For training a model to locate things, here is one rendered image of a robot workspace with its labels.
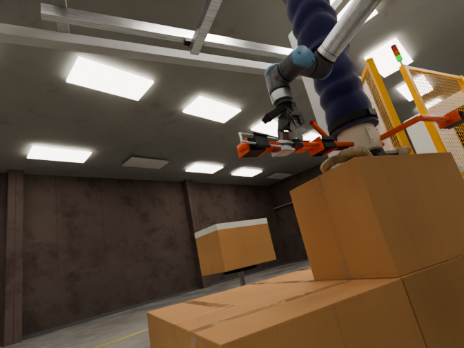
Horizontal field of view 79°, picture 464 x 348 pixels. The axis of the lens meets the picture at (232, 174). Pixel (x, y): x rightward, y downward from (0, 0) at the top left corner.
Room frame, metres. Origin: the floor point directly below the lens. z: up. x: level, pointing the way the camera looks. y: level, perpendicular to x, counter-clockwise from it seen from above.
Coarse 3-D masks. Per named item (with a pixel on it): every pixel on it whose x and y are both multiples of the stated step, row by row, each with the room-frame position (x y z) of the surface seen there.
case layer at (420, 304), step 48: (240, 288) 1.66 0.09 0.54; (288, 288) 1.24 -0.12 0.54; (336, 288) 0.99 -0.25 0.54; (384, 288) 0.88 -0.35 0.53; (432, 288) 0.98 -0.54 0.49; (192, 336) 0.81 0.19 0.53; (240, 336) 0.66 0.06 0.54; (288, 336) 0.71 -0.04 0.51; (336, 336) 0.78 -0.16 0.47; (384, 336) 0.85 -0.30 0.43; (432, 336) 0.94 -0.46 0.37
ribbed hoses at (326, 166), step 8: (344, 152) 1.11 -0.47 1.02; (352, 152) 1.08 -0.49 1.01; (360, 152) 1.08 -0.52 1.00; (368, 152) 1.09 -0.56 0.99; (400, 152) 1.23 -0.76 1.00; (408, 152) 1.22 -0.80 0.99; (328, 160) 1.20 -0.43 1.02; (336, 160) 1.17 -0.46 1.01; (344, 160) 1.16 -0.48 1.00; (320, 168) 1.25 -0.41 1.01; (328, 168) 1.23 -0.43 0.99
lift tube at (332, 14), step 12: (288, 0) 1.21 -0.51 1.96; (300, 0) 1.17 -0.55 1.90; (312, 0) 1.14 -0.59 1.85; (324, 0) 1.15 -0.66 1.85; (288, 12) 1.25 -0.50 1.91; (300, 12) 1.17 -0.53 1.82; (324, 12) 1.15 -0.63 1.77; (300, 24) 1.20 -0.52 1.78; (312, 24) 1.15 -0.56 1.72; (324, 24) 1.14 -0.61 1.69; (300, 36) 1.21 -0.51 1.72; (312, 36) 1.17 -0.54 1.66; (324, 36) 1.15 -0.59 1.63; (312, 48) 1.18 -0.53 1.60; (348, 48) 1.24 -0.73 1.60
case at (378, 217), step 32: (352, 160) 0.94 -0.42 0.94; (384, 160) 0.99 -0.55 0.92; (416, 160) 1.08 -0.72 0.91; (448, 160) 1.18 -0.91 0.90; (320, 192) 1.11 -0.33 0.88; (352, 192) 0.98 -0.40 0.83; (384, 192) 0.97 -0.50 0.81; (416, 192) 1.04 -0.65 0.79; (448, 192) 1.13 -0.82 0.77; (320, 224) 1.16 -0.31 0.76; (352, 224) 1.02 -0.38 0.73; (384, 224) 0.94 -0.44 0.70; (416, 224) 1.01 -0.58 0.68; (448, 224) 1.09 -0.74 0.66; (320, 256) 1.21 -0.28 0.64; (352, 256) 1.06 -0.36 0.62; (384, 256) 0.95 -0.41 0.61; (416, 256) 0.98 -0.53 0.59; (448, 256) 1.06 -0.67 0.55
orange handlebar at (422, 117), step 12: (408, 120) 1.08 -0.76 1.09; (420, 120) 1.06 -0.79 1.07; (432, 120) 1.09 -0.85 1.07; (444, 120) 1.13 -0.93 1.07; (396, 132) 1.14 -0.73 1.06; (240, 144) 0.93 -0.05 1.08; (276, 144) 0.98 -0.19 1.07; (312, 144) 1.07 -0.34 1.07; (348, 144) 1.17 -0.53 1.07; (384, 144) 1.30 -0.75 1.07
